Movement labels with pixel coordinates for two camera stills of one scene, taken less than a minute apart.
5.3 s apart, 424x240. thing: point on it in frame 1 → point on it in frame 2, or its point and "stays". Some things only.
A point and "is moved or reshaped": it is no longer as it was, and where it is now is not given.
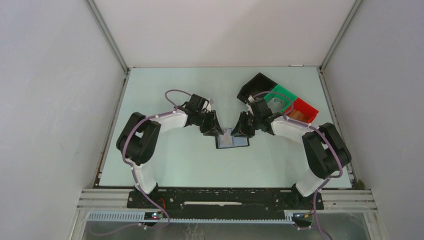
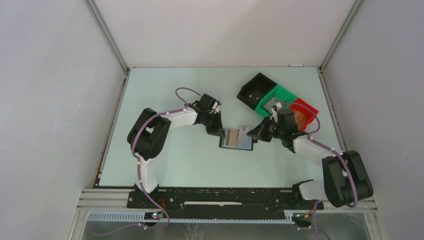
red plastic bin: x=305 y=109 stays
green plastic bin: x=278 y=91 stays
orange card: x=297 y=115 stays
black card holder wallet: x=224 y=141 is moved or reshaped
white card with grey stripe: x=225 y=140 → x=244 y=141
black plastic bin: x=259 y=83 stays
